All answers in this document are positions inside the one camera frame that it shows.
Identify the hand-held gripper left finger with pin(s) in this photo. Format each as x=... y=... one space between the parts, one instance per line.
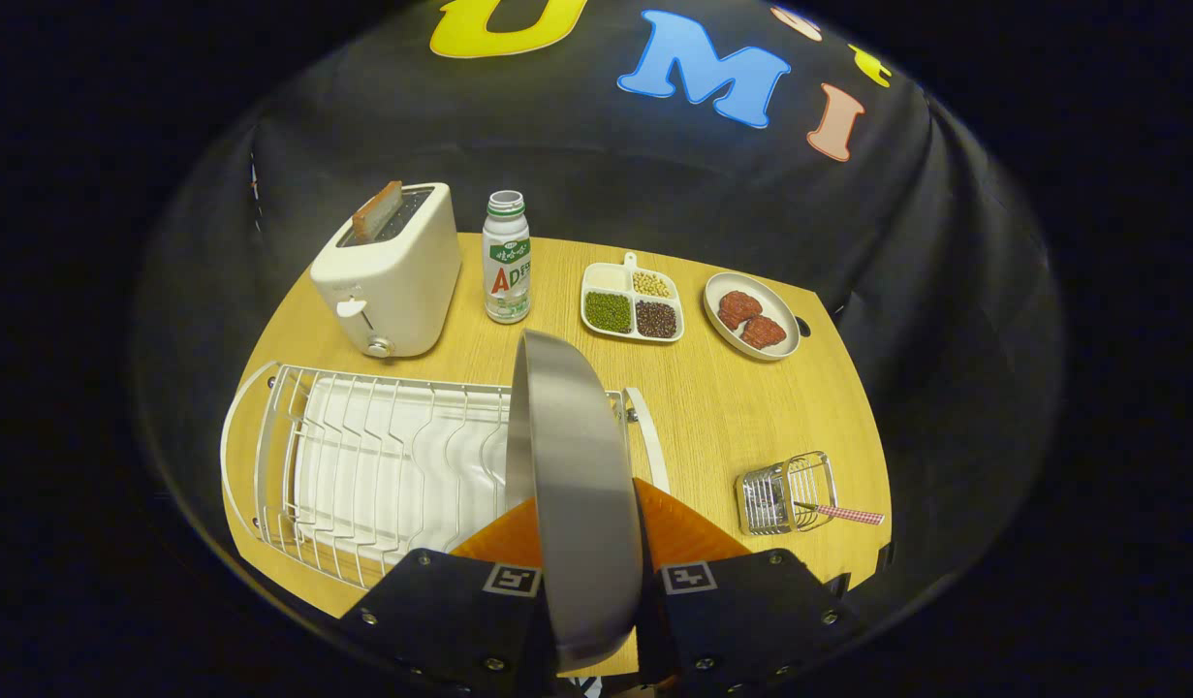
x=441 y=611

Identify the brown toast slice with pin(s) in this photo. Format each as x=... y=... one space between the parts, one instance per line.
x=375 y=211

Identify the red meat piece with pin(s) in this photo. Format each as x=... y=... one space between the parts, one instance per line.
x=764 y=333
x=739 y=308

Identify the white divided tray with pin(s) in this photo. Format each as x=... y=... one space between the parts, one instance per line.
x=606 y=279

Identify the white bottle green label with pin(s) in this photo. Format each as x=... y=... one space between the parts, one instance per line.
x=507 y=271

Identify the beige plate with meat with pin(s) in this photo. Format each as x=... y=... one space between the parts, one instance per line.
x=785 y=325

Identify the pile of dark red beans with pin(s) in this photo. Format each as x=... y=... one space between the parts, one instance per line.
x=657 y=320

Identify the beige round plate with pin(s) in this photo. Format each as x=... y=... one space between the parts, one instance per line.
x=577 y=485

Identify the white drip tray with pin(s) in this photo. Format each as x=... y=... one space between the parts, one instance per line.
x=363 y=465

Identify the black backdrop cloth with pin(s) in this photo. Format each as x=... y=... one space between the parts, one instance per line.
x=654 y=174

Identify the white toaster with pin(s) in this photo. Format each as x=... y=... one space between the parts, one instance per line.
x=402 y=281

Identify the pile of green beans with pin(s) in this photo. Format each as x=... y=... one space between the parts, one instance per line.
x=609 y=312

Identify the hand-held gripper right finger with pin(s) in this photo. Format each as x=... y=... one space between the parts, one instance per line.
x=741 y=611

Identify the pile of yellow soybeans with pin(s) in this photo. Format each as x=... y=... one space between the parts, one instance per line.
x=651 y=284

